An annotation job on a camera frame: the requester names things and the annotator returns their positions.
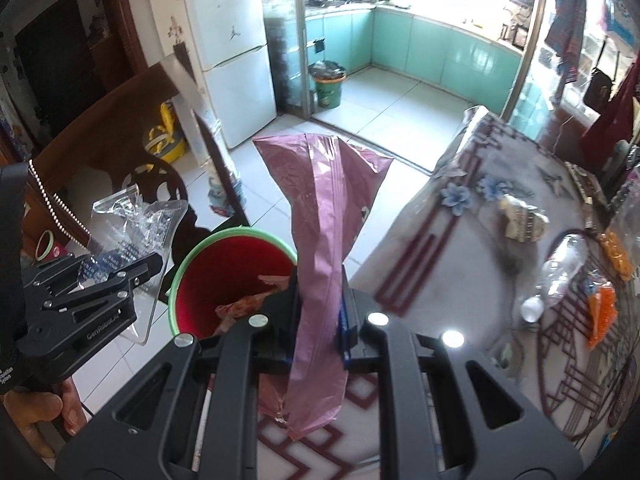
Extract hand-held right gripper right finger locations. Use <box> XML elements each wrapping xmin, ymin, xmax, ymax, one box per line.
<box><xmin>340</xmin><ymin>265</ymin><xmax>586</xmax><ymax>480</ymax></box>

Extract dining table with printed cover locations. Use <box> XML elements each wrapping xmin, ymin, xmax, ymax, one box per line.
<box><xmin>257</xmin><ymin>107</ymin><xmax>640</xmax><ymax>480</ymax></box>

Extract clear plastic bottle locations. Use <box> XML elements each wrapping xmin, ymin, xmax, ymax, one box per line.
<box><xmin>520</xmin><ymin>232</ymin><xmax>588</xmax><ymax>326</ymax></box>

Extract green plastic ring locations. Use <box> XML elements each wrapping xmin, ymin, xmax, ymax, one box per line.
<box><xmin>35</xmin><ymin>230</ymin><xmax>66</xmax><ymax>261</ymax></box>

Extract dark wooden cabinet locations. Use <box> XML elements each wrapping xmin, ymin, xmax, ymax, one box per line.
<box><xmin>0</xmin><ymin>0</ymin><xmax>151</xmax><ymax>161</ymax></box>

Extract person's left hand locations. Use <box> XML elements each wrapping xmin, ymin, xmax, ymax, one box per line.
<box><xmin>0</xmin><ymin>385</ymin><xmax>83</xmax><ymax>458</ymax></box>

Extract yellow bag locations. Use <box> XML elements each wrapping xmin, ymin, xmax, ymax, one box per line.
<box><xmin>145</xmin><ymin>102</ymin><xmax>188</xmax><ymax>163</ymax></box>

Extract dark hanging garment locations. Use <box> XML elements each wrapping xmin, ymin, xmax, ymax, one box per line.
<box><xmin>544</xmin><ymin>0</ymin><xmax>587</xmax><ymax>106</ymax></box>

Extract pink plastic bag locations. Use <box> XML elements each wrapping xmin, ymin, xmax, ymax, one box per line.
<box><xmin>252</xmin><ymin>132</ymin><xmax>393</xmax><ymax>441</ymax></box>

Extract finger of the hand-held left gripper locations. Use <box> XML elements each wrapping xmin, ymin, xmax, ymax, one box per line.
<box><xmin>45</xmin><ymin>287</ymin><xmax>136</xmax><ymax>321</ymax></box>
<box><xmin>22</xmin><ymin>252</ymin><xmax>165</xmax><ymax>302</ymax></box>

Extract teal kitchen cabinets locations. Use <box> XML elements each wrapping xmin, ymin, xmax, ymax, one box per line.
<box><xmin>305</xmin><ymin>5</ymin><xmax>523</xmax><ymax>106</ymax></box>

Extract grey patterned container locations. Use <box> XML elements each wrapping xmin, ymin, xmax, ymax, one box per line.
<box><xmin>207</xmin><ymin>177</ymin><xmax>246</xmax><ymax>216</ymax></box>

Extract black hanging bag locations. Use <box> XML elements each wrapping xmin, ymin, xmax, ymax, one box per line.
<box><xmin>582</xmin><ymin>40</ymin><xmax>613</xmax><ymax>111</ymax></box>

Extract orange snack packet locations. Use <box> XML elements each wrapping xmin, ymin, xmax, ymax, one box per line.
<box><xmin>600</xmin><ymin>230</ymin><xmax>633</xmax><ymax>281</ymax></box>
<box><xmin>585</xmin><ymin>280</ymin><xmax>618</xmax><ymax>351</ymax></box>

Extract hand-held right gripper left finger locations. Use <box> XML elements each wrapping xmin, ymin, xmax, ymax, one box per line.
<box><xmin>55</xmin><ymin>267</ymin><xmax>301</xmax><ymax>480</ymax></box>

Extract white beaded cord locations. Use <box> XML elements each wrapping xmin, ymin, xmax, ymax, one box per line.
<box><xmin>27</xmin><ymin>159</ymin><xmax>93</xmax><ymax>241</ymax></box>

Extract white refrigerator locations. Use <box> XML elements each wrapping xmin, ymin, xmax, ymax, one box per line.
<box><xmin>177</xmin><ymin>0</ymin><xmax>278</xmax><ymax>150</ymax></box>

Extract glass sliding door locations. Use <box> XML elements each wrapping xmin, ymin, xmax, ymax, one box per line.
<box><xmin>265</xmin><ymin>0</ymin><xmax>316</xmax><ymax>116</ymax></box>

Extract green kitchen bucket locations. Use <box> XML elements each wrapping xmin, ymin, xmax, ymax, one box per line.
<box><xmin>308</xmin><ymin>60</ymin><xmax>347</xmax><ymax>109</ymax></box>

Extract crumpled gold wrapper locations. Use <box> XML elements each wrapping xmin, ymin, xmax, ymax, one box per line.
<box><xmin>500</xmin><ymin>195</ymin><xmax>551</xmax><ymax>243</ymax></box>

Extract red snack wrapper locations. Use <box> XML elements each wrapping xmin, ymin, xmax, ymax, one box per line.
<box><xmin>215</xmin><ymin>275</ymin><xmax>291</xmax><ymax>333</ymax></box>

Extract clear plastic wrapper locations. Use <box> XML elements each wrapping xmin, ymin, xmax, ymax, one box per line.
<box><xmin>90</xmin><ymin>184</ymin><xmax>191</xmax><ymax>347</ymax></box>

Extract carved dark wooden chair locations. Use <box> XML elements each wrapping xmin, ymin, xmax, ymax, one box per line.
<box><xmin>25</xmin><ymin>67</ymin><xmax>251</xmax><ymax>311</ymax></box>

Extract red bin with green rim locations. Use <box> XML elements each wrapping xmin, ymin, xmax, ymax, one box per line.
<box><xmin>167</xmin><ymin>226</ymin><xmax>299</xmax><ymax>341</ymax></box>

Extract red hanging cloth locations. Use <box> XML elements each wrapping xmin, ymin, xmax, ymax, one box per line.
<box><xmin>580</xmin><ymin>65</ymin><xmax>640</xmax><ymax>171</ymax></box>

